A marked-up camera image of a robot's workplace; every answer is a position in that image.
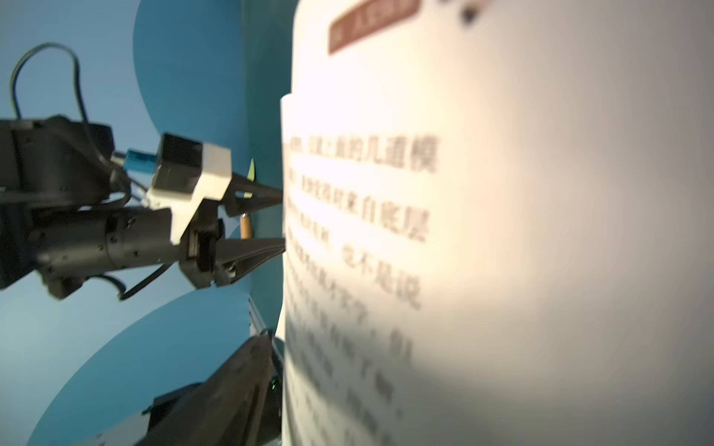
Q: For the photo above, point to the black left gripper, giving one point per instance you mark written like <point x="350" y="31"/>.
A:
<point x="72" y="248"/>

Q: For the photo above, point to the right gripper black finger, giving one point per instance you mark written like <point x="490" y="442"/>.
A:
<point x="237" y="405"/>

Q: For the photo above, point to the paperback book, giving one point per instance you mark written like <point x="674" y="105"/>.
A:
<point x="499" y="223"/>

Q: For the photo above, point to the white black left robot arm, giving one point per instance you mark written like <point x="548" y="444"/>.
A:
<point x="66" y="212"/>

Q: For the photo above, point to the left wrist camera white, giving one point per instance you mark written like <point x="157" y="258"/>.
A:
<point x="186" y="173"/>

